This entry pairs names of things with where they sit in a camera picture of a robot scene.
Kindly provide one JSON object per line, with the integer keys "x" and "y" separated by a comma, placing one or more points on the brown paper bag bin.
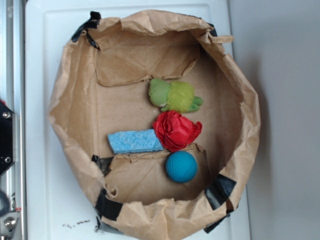
{"x": 102, "y": 88}

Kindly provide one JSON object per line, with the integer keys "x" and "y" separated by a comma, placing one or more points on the blue rectangular sponge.
{"x": 124, "y": 142}

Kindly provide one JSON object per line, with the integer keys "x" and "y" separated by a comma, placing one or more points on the red crumpled paper flower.
{"x": 175, "y": 131}

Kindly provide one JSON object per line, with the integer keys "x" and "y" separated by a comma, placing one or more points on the green plush toy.
{"x": 176, "y": 96}

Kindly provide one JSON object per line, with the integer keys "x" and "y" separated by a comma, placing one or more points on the blue dimpled ball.
{"x": 181, "y": 167}

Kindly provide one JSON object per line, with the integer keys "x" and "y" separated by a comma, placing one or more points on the white plastic tray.
{"x": 57, "y": 208}

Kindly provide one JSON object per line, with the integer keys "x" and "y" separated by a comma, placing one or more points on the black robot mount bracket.
{"x": 6, "y": 138}

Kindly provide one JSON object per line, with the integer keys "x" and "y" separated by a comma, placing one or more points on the aluminium rail frame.
{"x": 13, "y": 217}

